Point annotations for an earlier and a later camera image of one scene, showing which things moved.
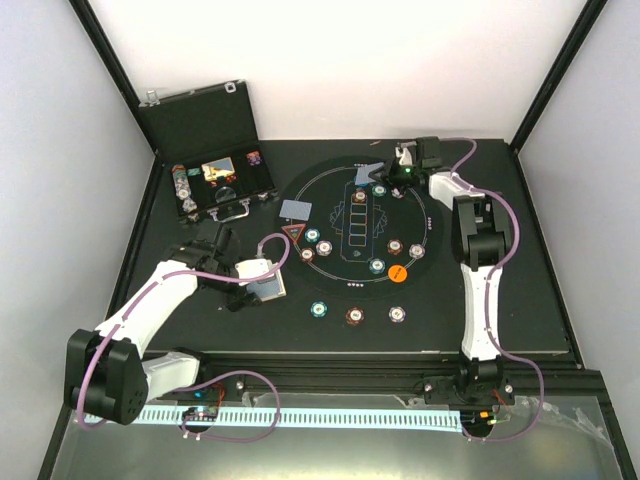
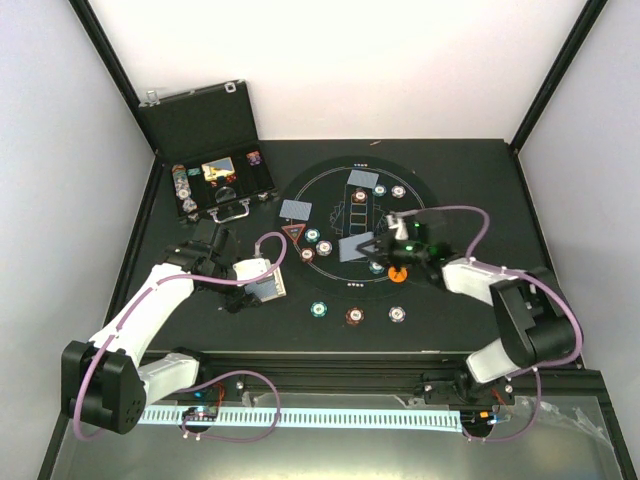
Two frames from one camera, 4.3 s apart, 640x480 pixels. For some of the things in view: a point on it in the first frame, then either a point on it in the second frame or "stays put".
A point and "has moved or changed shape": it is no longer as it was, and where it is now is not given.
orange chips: [359, 196] stays put
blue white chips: [324, 247] stays put
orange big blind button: [397, 273] stays put
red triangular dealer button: [294, 231] stays put
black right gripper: [387, 172] → [384, 252]
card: [362, 177] has moved or changed shape
